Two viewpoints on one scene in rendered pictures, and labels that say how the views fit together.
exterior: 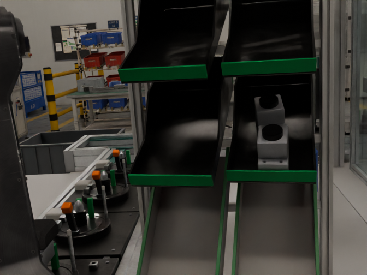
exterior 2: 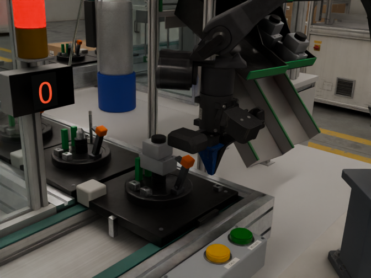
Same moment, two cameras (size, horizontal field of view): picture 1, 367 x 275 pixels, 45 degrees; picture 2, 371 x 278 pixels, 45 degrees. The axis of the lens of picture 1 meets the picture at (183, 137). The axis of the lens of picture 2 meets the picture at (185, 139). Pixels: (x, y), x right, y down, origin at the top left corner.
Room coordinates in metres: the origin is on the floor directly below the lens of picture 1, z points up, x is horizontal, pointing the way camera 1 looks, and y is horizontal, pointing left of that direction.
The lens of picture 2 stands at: (0.23, 0.94, 1.40)
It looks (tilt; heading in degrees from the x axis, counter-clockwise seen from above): 21 degrees down; 305
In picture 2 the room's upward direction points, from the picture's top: 2 degrees clockwise
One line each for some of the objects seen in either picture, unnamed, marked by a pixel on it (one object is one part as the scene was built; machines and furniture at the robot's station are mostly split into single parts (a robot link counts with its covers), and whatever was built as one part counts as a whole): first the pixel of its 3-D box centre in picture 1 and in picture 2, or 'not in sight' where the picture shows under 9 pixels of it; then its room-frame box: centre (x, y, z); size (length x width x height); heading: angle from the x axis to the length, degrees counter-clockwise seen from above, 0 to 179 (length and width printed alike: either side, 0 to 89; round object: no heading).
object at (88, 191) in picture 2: not in sight; (91, 193); (0.85, 0.37, 0.97); 0.05 x 0.05 x 0.04; 85
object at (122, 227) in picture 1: (80, 215); (80, 143); (1.00, 0.26, 1.01); 0.24 x 0.24 x 0.13; 85
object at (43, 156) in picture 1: (74, 153); not in sight; (2.84, 0.73, 0.73); 0.62 x 0.42 x 0.23; 85
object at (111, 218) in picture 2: not in sight; (112, 226); (0.75, 0.41, 0.95); 0.01 x 0.01 x 0.04; 85
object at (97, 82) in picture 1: (90, 84); not in sight; (6.34, 1.27, 0.90); 0.40 x 0.30 x 0.17; 176
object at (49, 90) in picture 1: (81, 90); not in sight; (9.05, 2.03, 0.58); 3.40 x 0.20 x 1.15; 174
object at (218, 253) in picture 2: not in sight; (217, 255); (0.53, 0.38, 0.96); 0.04 x 0.04 x 0.02
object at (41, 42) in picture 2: not in sight; (32, 41); (0.87, 0.46, 1.28); 0.05 x 0.05 x 0.05
